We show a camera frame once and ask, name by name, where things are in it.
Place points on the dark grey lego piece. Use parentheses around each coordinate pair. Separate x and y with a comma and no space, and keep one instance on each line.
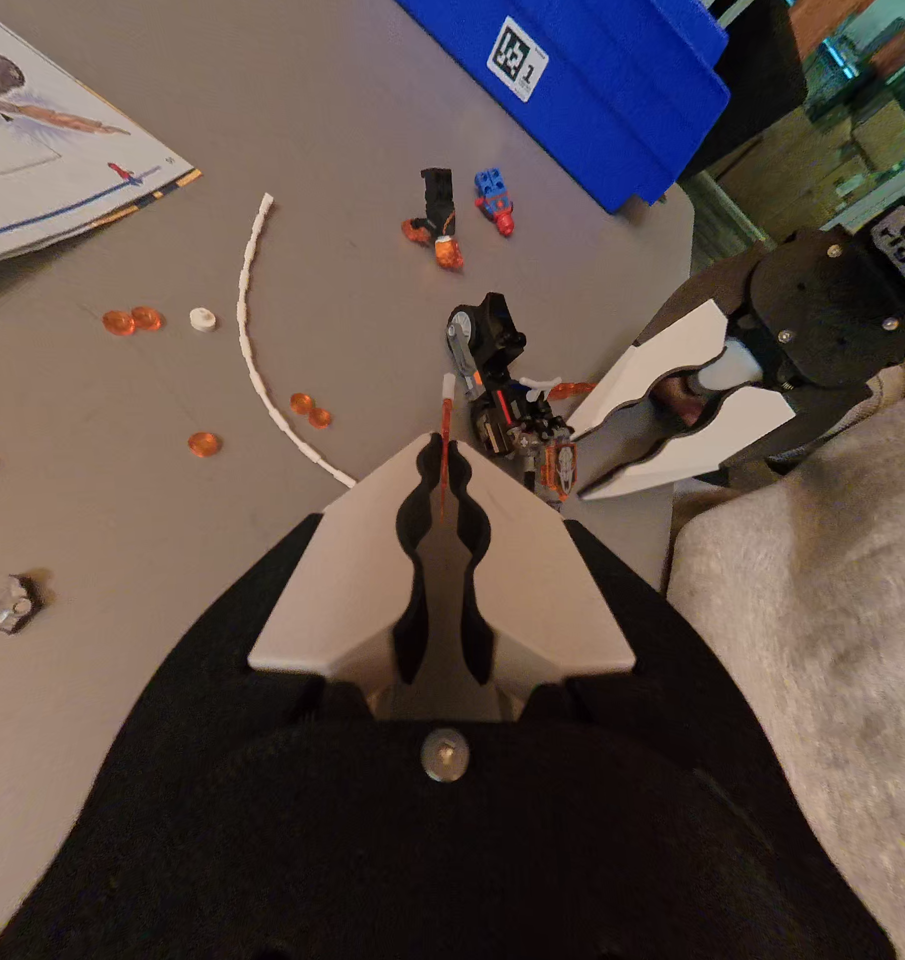
(17,604)

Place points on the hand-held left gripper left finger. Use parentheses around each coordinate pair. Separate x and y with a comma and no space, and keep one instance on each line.
(325,592)

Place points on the black and orange lego assembly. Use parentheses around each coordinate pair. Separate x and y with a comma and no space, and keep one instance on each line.
(437,225)

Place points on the grey zip hoodie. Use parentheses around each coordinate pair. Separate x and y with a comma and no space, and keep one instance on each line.
(812,675)

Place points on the blue and red lego assembly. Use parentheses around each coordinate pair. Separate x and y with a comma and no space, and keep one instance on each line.
(496,199)

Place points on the white round lego stud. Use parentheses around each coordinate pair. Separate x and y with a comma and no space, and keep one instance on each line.
(203,319)

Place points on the stack of cardboard boxes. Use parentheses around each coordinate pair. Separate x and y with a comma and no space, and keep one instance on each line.
(820,165)

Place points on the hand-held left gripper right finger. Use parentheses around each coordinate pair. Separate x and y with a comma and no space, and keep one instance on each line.
(550,592)

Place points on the blue plastic bin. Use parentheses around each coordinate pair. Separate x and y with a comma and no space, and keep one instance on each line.
(602,97)

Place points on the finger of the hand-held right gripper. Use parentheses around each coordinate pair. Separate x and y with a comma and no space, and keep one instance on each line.
(670,352)
(722,442)

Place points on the person's right hand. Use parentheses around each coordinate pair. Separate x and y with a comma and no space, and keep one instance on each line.
(677,397)

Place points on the lego instruction booklet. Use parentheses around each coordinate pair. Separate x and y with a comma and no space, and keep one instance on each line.
(40,150)

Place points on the black angled panel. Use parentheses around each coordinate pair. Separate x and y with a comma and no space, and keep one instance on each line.
(760,75)

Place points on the black lego motorcycle model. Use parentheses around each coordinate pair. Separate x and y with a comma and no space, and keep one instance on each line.
(505,390)

